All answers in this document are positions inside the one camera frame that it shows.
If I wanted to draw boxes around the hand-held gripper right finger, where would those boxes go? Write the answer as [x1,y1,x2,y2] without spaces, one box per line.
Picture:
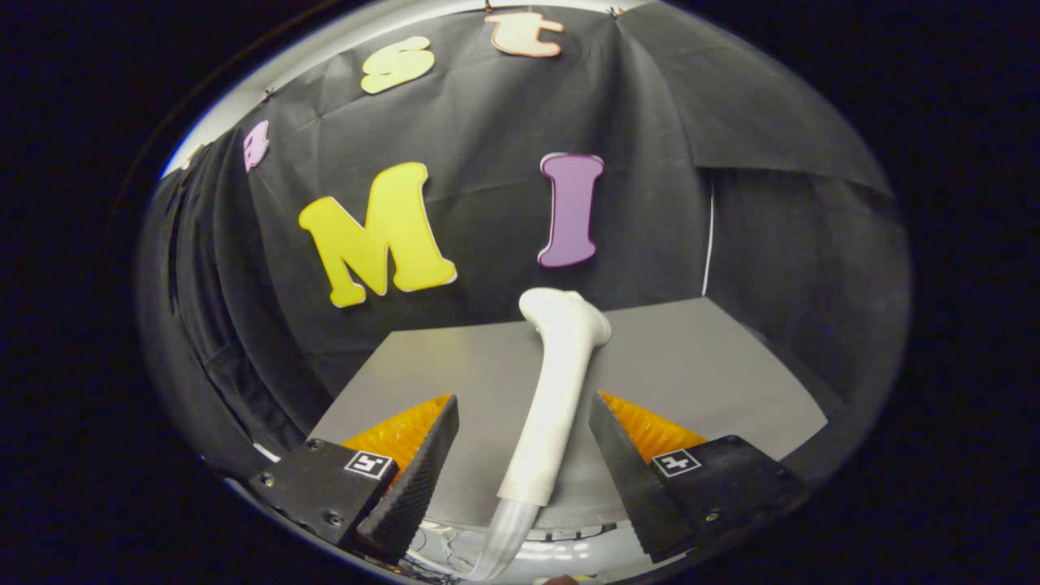
[588,392,809,566]

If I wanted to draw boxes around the white garment steamer head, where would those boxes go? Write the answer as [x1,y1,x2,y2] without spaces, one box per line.
[497,287,613,509]

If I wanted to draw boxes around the grey cabinet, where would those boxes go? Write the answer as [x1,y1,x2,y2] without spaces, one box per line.
[307,297,830,541]

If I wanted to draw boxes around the black suit jacket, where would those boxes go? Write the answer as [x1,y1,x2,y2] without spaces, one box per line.
[162,146,318,460]

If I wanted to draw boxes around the black floor cables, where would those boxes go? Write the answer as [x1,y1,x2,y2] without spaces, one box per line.
[406,524,464,584]

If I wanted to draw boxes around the white wall cable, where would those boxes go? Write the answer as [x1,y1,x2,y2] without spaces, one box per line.
[702,175,716,297]

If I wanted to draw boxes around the black backdrop cloth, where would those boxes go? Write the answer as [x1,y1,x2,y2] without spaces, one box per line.
[138,4,911,488]

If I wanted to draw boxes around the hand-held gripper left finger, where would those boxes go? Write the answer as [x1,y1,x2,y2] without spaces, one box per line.
[248,394,460,566]

